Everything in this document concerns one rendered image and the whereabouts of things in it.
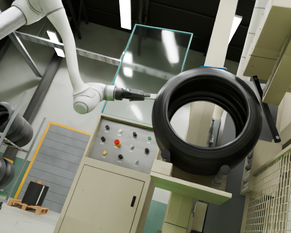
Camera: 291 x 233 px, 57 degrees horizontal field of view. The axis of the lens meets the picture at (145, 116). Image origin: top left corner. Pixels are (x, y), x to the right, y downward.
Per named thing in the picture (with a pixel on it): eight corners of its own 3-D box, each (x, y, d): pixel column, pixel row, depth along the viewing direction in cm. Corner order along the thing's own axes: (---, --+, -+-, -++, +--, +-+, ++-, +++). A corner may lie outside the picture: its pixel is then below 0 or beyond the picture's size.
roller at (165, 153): (162, 172, 157) (164, 165, 159) (170, 174, 156) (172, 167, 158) (159, 157, 125) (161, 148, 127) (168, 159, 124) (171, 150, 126)
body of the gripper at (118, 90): (115, 84, 152) (131, 85, 150) (118, 91, 159) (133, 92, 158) (112, 95, 149) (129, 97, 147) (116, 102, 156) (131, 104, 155)
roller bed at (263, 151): (239, 194, 162) (247, 148, 172) (265, 201, 159) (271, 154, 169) (247, 189, 144) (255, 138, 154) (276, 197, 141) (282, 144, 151)
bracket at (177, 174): (155, 175, 159) (160, 160, 162) (223, 194, 151) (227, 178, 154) (155, 174, 156) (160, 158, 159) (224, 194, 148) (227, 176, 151)
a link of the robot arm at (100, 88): (109, 97, 162) (102, 106, 150) (85, 95, 164) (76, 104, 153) (108, 81, 157) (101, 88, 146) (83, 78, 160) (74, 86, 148)
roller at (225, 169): (210, 185, 151) (212, 177, 153) (218, 187, 150) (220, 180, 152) (219, 173, 119) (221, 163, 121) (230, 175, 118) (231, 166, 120)
